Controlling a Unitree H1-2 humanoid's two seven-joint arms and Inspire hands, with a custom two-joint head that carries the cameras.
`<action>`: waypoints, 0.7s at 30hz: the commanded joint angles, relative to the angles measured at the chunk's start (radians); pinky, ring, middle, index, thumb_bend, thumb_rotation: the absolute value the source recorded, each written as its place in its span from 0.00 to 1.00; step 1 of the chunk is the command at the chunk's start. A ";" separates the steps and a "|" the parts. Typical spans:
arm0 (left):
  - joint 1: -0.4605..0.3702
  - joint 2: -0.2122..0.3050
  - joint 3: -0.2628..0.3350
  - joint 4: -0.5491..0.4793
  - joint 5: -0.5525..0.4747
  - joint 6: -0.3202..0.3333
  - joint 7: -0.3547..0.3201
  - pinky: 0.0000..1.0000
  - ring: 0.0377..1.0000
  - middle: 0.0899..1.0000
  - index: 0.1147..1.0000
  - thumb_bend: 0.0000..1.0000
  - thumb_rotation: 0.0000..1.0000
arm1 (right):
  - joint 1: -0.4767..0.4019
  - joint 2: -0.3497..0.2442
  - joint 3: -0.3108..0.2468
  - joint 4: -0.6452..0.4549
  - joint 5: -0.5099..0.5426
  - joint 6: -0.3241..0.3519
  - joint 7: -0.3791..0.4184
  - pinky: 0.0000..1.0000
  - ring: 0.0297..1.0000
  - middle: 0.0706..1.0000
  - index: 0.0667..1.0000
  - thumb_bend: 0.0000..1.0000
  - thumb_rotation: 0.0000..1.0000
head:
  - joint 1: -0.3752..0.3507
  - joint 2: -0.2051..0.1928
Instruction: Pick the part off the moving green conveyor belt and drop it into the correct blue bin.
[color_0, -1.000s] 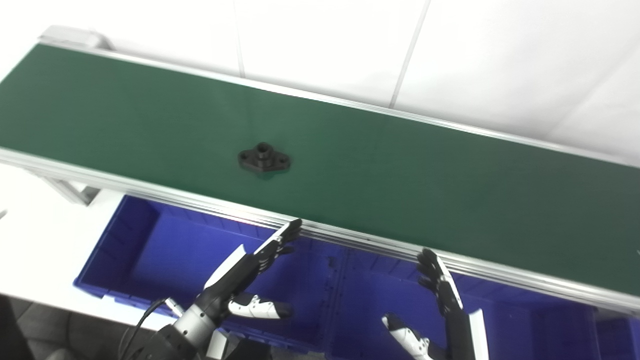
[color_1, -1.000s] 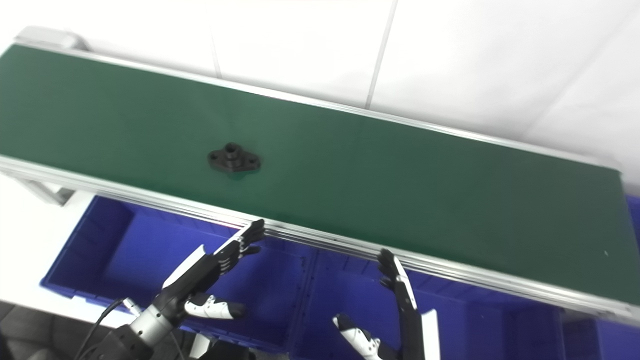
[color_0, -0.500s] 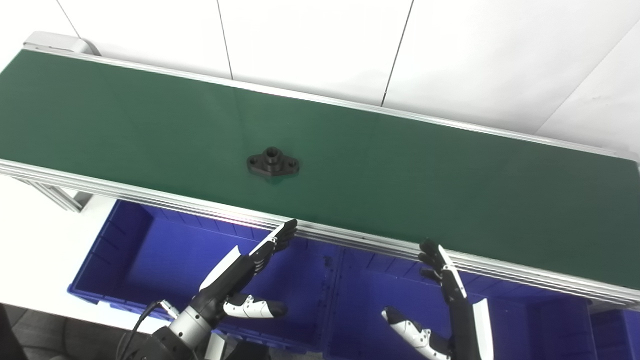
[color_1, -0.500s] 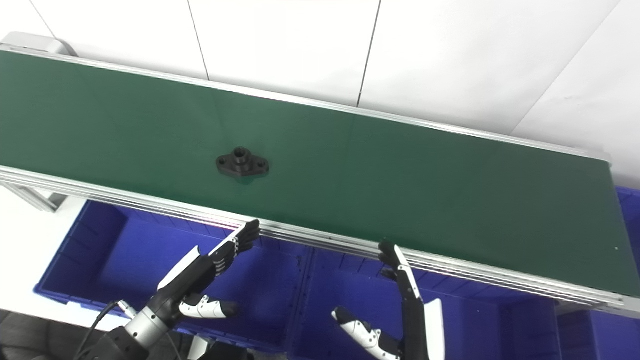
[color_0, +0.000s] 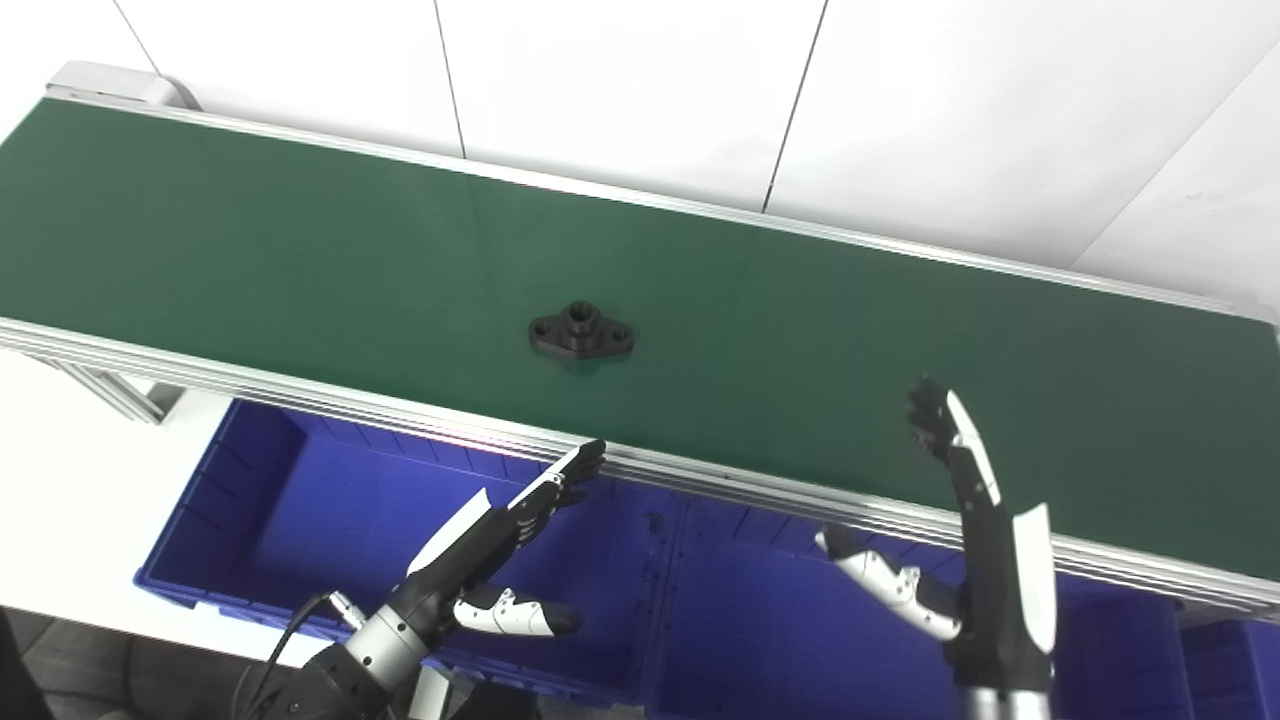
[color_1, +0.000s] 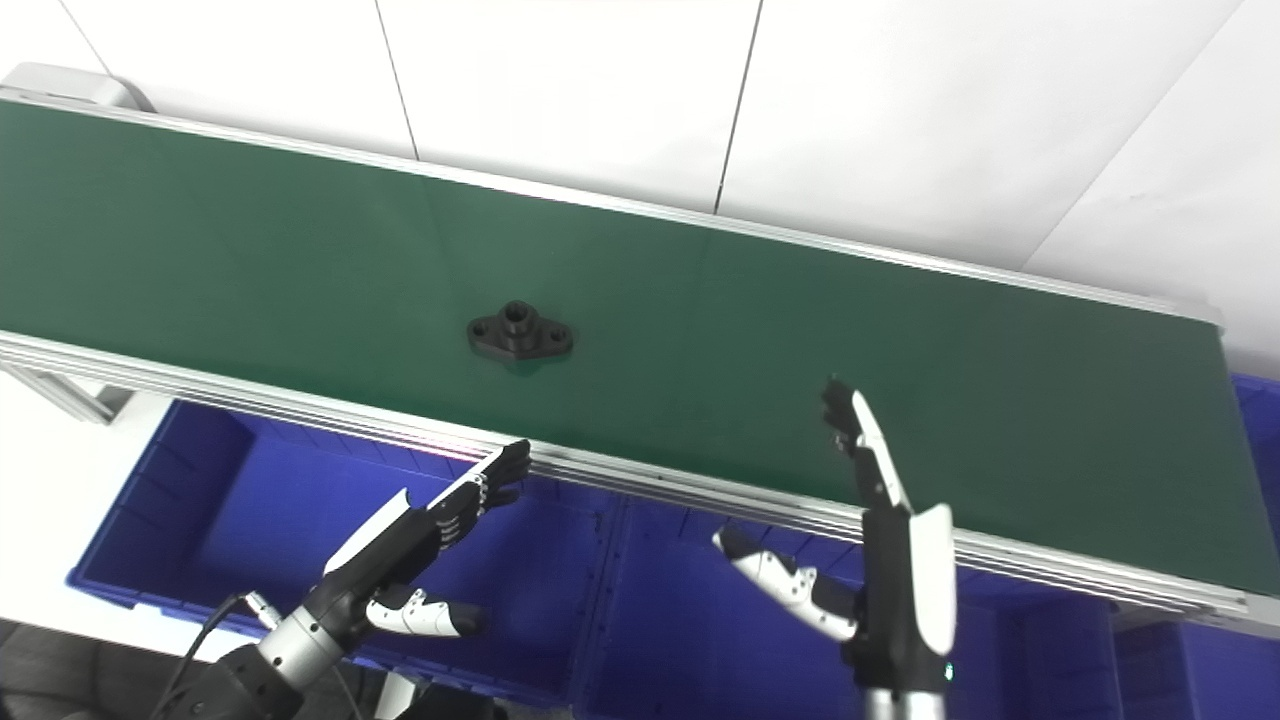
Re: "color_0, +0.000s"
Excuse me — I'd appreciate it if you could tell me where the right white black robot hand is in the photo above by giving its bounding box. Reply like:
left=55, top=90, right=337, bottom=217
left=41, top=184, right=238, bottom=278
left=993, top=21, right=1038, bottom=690
left=815, top=378, right=1059, bottom=691

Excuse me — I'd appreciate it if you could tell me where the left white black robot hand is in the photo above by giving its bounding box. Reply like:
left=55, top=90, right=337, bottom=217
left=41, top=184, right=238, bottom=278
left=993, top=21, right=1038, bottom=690
left=385, top=438, right=608, bottom=651

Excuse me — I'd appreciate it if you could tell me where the black flanged machine part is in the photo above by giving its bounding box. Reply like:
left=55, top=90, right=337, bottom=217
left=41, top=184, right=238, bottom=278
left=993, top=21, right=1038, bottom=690
left=528, top=300, right=638, bottom=364

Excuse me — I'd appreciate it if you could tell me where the blue plastic bin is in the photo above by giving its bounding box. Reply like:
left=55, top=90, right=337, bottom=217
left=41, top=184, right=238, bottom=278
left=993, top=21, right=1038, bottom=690
left=645, top=493, right=1191, bottom=720
left=135, top=398, right=686, bottom=707
left=1178, top=618, right=1280, bottom=720

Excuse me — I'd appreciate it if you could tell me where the green conveyor belt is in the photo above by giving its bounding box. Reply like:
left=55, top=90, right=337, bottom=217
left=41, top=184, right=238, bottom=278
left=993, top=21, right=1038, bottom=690
left=0, top=85, right=1280, bottom=623
left=0, top=98, right=1280, bottom=581

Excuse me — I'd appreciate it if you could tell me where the aluminium conveyor leg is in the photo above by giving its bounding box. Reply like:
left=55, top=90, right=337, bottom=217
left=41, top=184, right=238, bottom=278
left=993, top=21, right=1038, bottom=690
left=48, top=358, right=187, bottom=426

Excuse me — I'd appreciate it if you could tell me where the grey conveyor end cap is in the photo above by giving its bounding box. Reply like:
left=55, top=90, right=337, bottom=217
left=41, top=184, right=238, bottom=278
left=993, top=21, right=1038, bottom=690
left=45, top=60, right=201, bottom=113

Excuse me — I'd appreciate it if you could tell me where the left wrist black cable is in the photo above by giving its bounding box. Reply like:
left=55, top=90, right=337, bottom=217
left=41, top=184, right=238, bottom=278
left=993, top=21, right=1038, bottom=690
left=232, top=590, right=367, bottom=720

